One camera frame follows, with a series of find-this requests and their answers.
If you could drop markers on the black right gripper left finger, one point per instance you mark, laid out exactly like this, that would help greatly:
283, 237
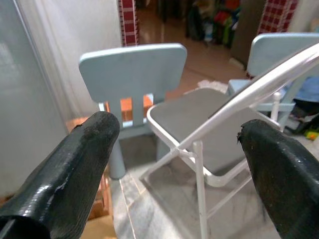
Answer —
64, 169

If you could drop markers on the yellow green toy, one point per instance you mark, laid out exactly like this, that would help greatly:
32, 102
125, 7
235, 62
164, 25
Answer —
312, 136

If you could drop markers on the black bag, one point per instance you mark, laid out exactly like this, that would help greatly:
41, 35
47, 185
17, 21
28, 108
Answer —
305, 117

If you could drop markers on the white fridge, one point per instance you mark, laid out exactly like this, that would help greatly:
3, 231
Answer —
22, 99

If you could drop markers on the pile of colourful clothes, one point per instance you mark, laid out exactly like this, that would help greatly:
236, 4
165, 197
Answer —
214, 22

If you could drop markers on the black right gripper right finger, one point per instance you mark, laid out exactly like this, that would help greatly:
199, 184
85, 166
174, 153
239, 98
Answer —
284, 179

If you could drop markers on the white floor rag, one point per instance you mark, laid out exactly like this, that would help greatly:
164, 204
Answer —
211, 85

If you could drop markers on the brown wooden block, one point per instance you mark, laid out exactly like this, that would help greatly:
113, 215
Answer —
102, 196
74, 123

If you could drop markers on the white folding chair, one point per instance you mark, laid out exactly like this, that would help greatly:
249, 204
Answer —
189, 117

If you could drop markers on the dark cabinet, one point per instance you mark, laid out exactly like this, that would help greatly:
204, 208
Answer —
246, 30

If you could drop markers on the blue cloth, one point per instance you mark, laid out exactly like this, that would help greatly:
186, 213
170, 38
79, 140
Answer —
309, 89

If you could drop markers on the light blue child chair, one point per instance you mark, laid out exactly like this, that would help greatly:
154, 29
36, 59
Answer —
132, 72
274, 52

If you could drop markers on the red checked curtain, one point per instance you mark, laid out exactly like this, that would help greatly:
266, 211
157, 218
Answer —
276, 15
129, 22

